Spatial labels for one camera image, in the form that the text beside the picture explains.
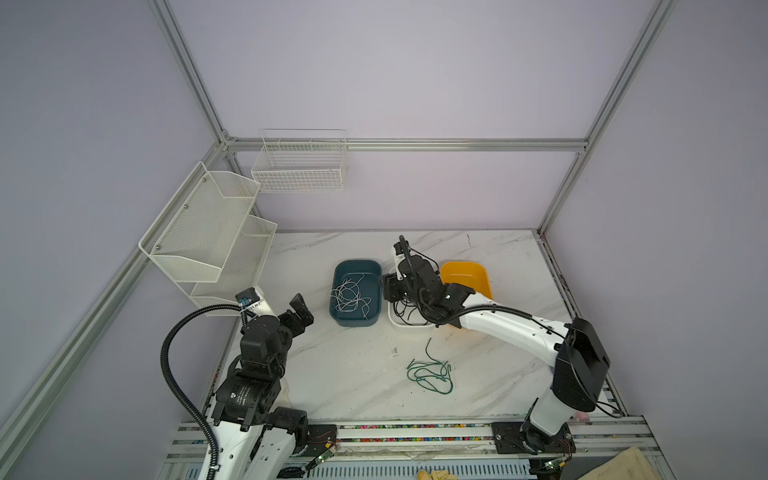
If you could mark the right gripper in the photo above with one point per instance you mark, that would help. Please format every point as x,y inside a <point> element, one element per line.
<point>388,284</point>

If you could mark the white plastic bin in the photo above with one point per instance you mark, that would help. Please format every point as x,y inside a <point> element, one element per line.
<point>402,312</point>

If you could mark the yellow plastic bin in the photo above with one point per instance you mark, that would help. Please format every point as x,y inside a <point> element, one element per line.
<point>469,274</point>

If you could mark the teal plastic bin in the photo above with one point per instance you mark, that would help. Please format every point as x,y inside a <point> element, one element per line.
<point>355,296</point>

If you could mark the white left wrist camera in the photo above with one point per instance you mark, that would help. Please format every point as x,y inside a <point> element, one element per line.
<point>252,303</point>

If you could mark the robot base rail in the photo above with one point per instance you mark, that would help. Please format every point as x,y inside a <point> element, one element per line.
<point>400,449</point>

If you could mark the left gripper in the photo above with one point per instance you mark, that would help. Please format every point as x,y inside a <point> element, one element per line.
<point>296,327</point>

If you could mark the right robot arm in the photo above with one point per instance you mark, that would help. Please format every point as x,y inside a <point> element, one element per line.
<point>572,349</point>

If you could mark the white wire basket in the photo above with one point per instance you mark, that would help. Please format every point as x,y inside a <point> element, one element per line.
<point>301,160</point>

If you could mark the white mesh two-tier shelf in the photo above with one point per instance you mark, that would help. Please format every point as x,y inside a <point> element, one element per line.
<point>208,241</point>

